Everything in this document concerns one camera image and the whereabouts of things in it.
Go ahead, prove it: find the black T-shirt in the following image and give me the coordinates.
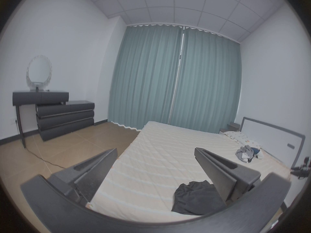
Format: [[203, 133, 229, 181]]
[[171, 181, 228, 216]]

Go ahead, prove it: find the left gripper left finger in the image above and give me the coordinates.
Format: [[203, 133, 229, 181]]
[[47, 148, 118, 204]]

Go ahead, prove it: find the bed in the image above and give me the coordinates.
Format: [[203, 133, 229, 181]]
[[86, 117, 306, 224]]

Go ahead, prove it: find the grey bedside table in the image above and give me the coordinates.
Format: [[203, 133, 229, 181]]
[[219, 122, 241, 134]]

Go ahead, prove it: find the round white-framed mirror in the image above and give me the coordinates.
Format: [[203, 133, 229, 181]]
[[26, 54, 53, 92]]

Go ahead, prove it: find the black dressing table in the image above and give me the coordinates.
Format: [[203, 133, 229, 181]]
[[12, 91, 70, 148]]

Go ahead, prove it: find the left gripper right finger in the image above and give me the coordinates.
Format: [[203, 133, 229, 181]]
[[194, 147, 261, 206]]

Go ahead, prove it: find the white printed pillow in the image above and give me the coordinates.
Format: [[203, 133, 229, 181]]
[[223, 131, 261, 148]]

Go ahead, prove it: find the pile of clothes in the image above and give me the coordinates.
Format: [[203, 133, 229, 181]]
[[235, 145, 264, 164]]

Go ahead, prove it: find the black cable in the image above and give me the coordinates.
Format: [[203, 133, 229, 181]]
[[24, 147, 66, 168]]

